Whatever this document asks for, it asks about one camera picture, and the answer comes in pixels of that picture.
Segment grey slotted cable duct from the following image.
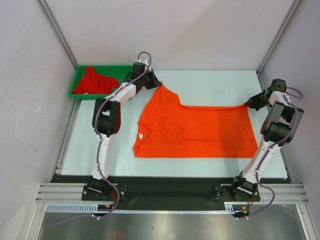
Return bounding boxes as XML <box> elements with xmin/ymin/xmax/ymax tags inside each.
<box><xmin>46</xmin><ymin>201</ymin><xmax>251</xmax><ymax>214</ymax></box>

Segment orange t shirt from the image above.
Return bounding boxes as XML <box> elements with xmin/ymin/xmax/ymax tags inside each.
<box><xmin>133</xmin><ymin>85</ymin><xmax>258</xmax><ymax>158</ymax></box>

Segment left aluminium corner post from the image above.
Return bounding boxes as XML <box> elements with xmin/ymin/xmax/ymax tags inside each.
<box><xmin>36</xmin><ymin>0</ymin><xmax>79</xmax><ymax>70</ymax></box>

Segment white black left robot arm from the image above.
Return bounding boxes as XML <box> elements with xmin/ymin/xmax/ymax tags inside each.
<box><xmin>86</xmin><ymin>60</ymin><xmax>162</xmax><ymax>200</ymax></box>

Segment aluminium corner post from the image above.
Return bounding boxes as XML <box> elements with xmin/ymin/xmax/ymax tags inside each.
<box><xmin>36</xmin><ymin>0</ymin><xmax>79</xmax><ymax>70</ymax></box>
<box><xmin>256</xmin><ymin>0</ymin><xmax>304</xmax><ymax>78</ymax></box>

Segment right aluminium corner post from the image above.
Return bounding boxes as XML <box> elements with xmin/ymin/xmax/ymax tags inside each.
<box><xmin>256</xmin><ymin>0</ymin><xmax>304</xmax><ymax>78</ymax></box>

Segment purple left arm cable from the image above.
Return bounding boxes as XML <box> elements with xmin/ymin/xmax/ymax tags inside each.
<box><xmin>47</xmin><ymin>51</ymin><xmax>153</xmax><ymax>227</ymax></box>

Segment red t shirt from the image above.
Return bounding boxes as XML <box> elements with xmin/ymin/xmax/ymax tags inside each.
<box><xmin>71</xmin><ymin>66</ymin><xmax>120</xmax><ymax>95</ymax></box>

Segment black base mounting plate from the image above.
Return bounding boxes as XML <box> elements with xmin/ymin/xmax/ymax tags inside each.
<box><xmin>49</xmin><ymin>175</ymin><xmax>292</xmax><ymax>212</ymax></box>

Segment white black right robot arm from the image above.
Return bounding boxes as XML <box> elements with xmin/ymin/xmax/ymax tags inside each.
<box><xmin>230</xmin><ymin>78</ymin><xmax>304</xmax><ymax>202</ymax></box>

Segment aluminium front frame rail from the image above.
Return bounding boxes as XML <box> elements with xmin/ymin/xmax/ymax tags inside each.
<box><xmin>35</xmin><ymin>183</ymin><xmax>309</xmax><ymax>204</ymax></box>

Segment green plastic tray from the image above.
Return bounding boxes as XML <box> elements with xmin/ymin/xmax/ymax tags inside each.
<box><xmin>69</xmin><ymin>65</ymin><xmax>132</xmax><ymax>101</ymax></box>

